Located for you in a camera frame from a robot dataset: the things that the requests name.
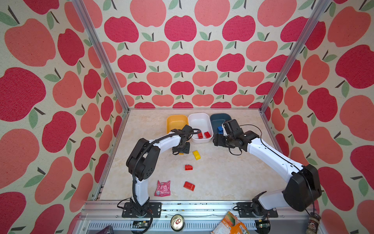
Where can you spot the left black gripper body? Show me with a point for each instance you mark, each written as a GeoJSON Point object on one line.
{"type": "Point", "coordinates": [185, 149]}

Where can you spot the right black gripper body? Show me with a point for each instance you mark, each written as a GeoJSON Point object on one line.
{"type": "Point", "coordinates": [224, 141]}

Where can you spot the yellow curved lego brick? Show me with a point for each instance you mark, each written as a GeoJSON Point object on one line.
{"type": "Point", "coordinates": [197, 155]}

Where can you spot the blue cube lego brick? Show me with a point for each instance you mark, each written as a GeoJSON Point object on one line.
{"type": "Point", "coordinates": [220, 129]}

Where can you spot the red curved lego brick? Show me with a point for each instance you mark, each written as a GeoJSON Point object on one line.
{"type": "Point", "coordinates": [188, 167]}

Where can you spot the yellow plastic container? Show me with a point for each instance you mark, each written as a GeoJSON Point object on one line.
{"type": "Point", "coordinates": [176, 122]}

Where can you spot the dark teal plastic container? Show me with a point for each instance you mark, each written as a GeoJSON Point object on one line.
{"type": "Point", "coordinates": [217, 120]}

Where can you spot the white plastic container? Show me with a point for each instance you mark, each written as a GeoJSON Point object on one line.
{"type": "Point", "coordinates": [202, 122]}

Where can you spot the red lego brick front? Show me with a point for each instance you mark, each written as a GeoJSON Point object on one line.
{"type": "Point", "coordinates": [189, 186]}

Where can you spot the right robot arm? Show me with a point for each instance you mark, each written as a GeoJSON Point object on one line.
{"type": "Point", "coordinates": [303, 185]}

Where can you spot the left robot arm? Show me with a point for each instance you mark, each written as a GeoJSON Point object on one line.
{"type": "Point", "coordinates": [143, 159]}

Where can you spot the pink snack packet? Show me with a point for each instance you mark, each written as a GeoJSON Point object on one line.
{"type": "Point", "coordinates": [163, 189]}

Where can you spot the soda can top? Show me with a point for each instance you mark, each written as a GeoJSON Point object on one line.
{"type": "Point", "coordinates": [177, 222]}

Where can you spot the orange snack bag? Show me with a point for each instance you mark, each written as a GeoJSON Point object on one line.
{"type": "Point", "coordinates": [230, 225]}

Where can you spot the dark glass jar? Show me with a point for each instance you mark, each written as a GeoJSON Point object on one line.
{"type": "Point", "coordinates": [313, 223]}

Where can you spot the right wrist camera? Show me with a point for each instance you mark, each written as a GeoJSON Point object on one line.
{"type": "Point", "coordinates": [232, 129]}

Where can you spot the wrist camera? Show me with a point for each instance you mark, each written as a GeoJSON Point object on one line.
{"type": "Point", "coordinates": [232, 129]}
{"type": "Point", "coordinates": [187, 130]}

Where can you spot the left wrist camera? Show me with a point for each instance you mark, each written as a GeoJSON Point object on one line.
{"type": "Point", "coordinates": [187, 130]}

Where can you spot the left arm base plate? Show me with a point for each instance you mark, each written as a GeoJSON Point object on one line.
{"type": "Point", "coordinates": [149, 209]}

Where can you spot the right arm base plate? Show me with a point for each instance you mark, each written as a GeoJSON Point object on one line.
{"type": "Point", "coordinates": [245, 210]}

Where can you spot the left aluminium frame post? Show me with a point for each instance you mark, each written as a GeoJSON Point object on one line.
{"type": "Point", "coordinates": [100, 51]}

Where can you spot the aluminium frame post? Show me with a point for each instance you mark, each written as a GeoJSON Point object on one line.
{"type": "Point", "coordinates": [311, 23]}
{"type": "Point", "coordinates": [100, 51]}

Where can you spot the right aluminium frame post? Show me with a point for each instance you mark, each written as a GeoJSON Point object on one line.
{"type": "Point", "coordinates": [311, 23]}

